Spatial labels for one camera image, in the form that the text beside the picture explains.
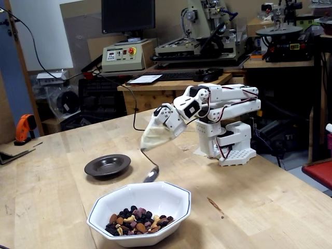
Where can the grey monitor stand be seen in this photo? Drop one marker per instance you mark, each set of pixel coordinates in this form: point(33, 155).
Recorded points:
point(133, 39)

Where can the beige control box red button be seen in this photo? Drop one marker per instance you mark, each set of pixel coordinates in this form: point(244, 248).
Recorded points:
point(122, 61)

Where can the brown plate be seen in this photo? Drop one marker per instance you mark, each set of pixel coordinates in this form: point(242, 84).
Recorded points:
point(107, 166)

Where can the beige cnc milling machine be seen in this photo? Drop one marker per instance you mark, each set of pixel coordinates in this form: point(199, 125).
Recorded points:
point(199, 15)

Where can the bent metal spoon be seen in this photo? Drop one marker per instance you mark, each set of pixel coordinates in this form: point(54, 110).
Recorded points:
point(152, 174)

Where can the flat cardboard sheets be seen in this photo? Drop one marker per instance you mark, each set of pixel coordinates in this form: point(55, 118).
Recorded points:
point(13, 155)

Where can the tablet with white screen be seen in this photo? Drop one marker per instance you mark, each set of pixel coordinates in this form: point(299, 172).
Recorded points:
point(145, 79)

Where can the orange black clamp tool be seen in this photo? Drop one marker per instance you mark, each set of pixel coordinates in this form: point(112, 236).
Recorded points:
point(24, 124)

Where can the small white box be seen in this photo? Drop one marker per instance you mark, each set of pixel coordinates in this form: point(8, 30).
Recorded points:
point(49, 77)

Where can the black plastic crate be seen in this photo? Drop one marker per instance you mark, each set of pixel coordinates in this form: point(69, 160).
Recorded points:
point(103, 101)

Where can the brown cardboard box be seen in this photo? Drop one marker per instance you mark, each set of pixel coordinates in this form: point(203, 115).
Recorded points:
point(256, 26)

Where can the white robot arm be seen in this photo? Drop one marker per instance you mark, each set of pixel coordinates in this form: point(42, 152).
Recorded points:
point(241, 109)

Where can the white octagonal bowl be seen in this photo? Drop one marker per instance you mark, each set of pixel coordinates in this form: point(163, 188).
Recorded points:
point(155, 197)

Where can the wooden door post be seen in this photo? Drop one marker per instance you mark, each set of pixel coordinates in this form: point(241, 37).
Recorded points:
point(21, 52)

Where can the black computer monitor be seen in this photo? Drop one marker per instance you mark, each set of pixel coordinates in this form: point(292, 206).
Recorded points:
point(127, 15)

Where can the beige masking tape wrap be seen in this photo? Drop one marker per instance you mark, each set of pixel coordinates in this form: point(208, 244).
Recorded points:
point(155, 137)

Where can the beige masking tape piece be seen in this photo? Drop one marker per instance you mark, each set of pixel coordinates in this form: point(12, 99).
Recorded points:
point(199, 153)

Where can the black keyboard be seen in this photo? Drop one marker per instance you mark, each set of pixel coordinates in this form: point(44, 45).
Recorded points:
point(176, 76)

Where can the brown cardboard panel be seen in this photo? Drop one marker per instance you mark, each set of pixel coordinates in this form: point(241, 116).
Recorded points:
point(83, 26)

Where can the wooden workbench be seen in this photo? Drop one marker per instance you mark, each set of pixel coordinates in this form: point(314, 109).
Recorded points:
point(145, 96)

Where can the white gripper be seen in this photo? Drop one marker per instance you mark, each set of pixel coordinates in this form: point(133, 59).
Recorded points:
point(169, 121)

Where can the black scroll saw machine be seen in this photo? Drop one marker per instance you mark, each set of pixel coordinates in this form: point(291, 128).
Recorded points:
point(285, 49)

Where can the trail mix nuts and raisins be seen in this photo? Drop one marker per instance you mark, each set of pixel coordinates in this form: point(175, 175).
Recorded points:
point(135, 220)

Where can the black handheld device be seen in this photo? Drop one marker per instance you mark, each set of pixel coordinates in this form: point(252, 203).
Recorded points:
point(207, 77)

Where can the wooden side table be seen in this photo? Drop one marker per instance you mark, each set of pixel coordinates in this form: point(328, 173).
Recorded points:
point(280, 64)

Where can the blue door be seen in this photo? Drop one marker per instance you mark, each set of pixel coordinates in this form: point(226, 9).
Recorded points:
point(10, 77)

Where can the red chair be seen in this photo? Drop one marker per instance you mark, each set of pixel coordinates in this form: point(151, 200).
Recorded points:
point(319, 171)

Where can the clear bag with black spool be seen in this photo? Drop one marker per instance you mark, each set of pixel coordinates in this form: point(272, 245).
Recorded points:
point(67, 101)

